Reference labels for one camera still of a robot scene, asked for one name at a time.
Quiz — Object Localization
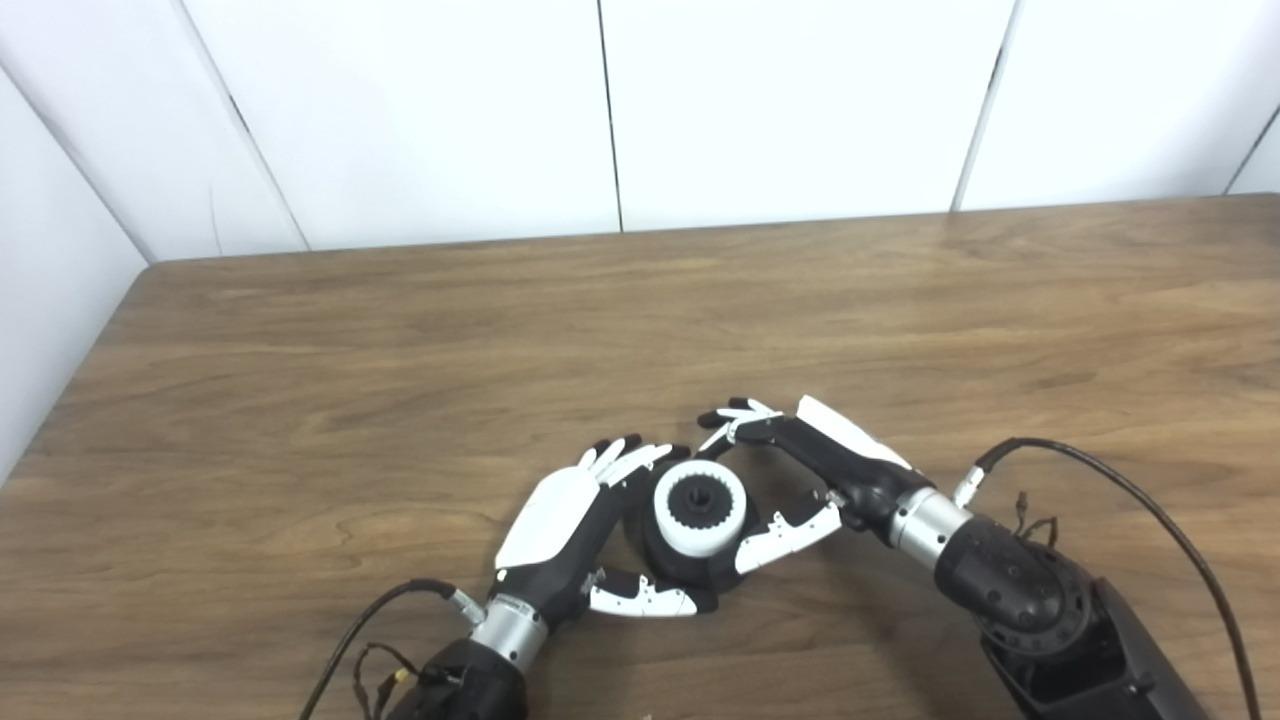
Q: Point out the black and white left hand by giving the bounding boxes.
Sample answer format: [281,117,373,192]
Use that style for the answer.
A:
[487,435,719,633]

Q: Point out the black and white right hand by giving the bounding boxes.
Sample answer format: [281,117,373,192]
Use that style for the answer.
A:
[697,395,936,576]

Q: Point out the round black part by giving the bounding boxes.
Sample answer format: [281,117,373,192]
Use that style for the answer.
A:
[640,470,761,598]

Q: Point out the white toothed ring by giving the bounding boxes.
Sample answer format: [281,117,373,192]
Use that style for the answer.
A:
[653,460,750,557]

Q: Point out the thin right wrist wires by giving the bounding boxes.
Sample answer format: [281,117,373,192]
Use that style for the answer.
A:
[1010,490,1061,546]

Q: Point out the thin wrist wires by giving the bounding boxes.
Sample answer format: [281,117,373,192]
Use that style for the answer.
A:
[1010,490,1061,546]
[352,643,421,720]

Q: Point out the thin left wrist wires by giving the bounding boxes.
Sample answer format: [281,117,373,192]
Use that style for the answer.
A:
[352,643,421,720]

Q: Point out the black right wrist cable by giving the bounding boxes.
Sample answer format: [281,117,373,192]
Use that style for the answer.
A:
[950,437,1263,720]

